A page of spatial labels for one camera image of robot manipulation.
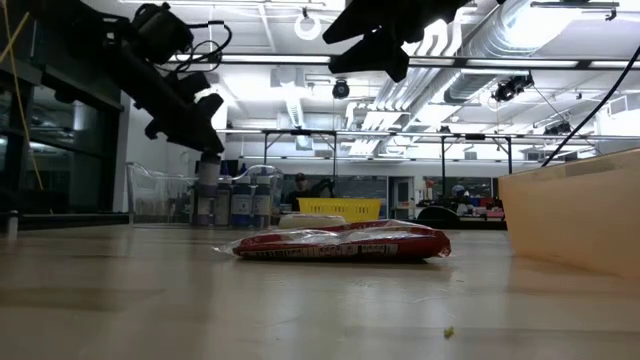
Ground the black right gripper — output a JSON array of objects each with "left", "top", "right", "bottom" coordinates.
[{"left": 322, "top": 0, "right": 501, "bottom": 85}]

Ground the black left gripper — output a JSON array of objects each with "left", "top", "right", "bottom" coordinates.
[{"left": 134, "top": 71, "right": 227, "bottom": 155}]

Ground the purple ink bottle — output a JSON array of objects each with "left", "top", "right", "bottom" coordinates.
[{"left": 196, "top": 151, "right": 222, "bottom": 227}]

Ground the blue ink bottle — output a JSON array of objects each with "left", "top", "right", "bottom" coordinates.
[
  {"left": 231, "top": 162, "right": 254, "bottom": 229},
  {"left": 215, "top": 164, "right": 234, "bottom": 227},
  {"left": 252, "top": 167, "right": 274, "bottom": 230}
]

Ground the cream round object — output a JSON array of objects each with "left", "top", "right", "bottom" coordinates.
[{"left": 276, "top": 213, "right": 348, "bottom": 231}]

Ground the red popcorn bag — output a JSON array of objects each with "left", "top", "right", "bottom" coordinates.
[{"left": 213, "top": 218, "right": 453, "bottom": 262}]

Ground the clear plastic bin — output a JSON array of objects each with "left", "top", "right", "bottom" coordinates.
[{"left": 125, "top": 160, "right": 285, "bottom": 227}]

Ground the long ceiling light strip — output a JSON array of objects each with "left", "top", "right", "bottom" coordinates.
[{"left": 167, "top": 51, "right": 640, "bottom": 70}]

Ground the yellow plastic basket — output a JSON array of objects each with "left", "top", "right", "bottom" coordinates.
[{"left": 296, "top": 197, "right": 383, "bottom": 224}]

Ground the black round chair back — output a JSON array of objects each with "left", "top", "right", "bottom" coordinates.
[{"left": 416, "top": 204, "right": 462, "bottom": 224}]

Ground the white ceiling ring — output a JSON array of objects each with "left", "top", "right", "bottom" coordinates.
[{"left": 293, "top": 10, "right": 323, "bottom": 42}]

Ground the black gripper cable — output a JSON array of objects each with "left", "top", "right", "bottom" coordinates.
[{"left": 172, "top": 20, "right": 234, "bottom": 74}]

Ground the black metal frame rig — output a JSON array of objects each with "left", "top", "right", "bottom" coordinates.
[{"left": 260, "top": 128, "right": 515, "bottom": 201}]

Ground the silver ventilation duct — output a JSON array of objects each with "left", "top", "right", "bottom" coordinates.
[{"left": 442, "top": 0, "right": 581, "bottom": 106}]

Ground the black table frame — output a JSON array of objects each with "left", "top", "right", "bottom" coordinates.
[{"left": 0, "top": 212, "right": 509, "bottom": 232}]

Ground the yellow extension cable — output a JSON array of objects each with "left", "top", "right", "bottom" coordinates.
[{"left": 0, "top": 0, "right": 46, "bottom": 192}]

